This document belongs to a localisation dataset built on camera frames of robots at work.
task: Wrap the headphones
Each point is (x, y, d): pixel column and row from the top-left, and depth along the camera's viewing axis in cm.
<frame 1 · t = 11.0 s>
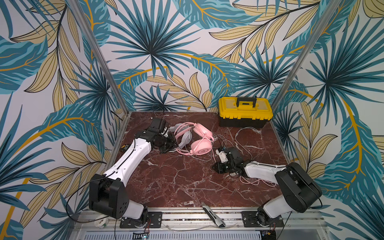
left hand: (178, 145, 80), fingers closed
right hand: (212, 167, 92), fingers closed
white grey headphones: (187, 135, 97), point 9 cm above the table
pink headphones: (202, 145, 68), point 30 cm above the table
yellow black toolbox: (245, 112, 101), point 16 cm above the table

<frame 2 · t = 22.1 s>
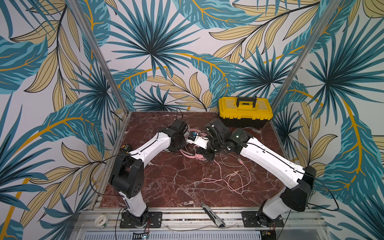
left hand: (182, 146, 88), fingers closed
right hand: (195, 151, 74), fingers closed
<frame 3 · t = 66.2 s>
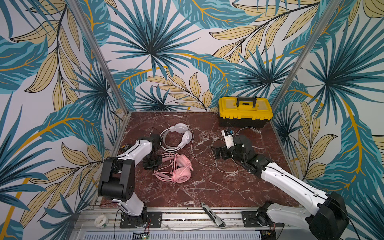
left hand: (155, 168, 86), fingers closed
right hand: (217, 145, 81), fingers open
pink headphones: (176, 167, 87), point 5 cm above the table
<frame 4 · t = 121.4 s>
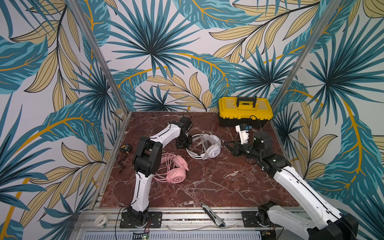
left hand: (189, 147, 95), fingers closed
right hand: (222, 144, 75), fingers closed
white grey headphones: (204, 146, 91), point 10 cm above the table
the other named things where they were.

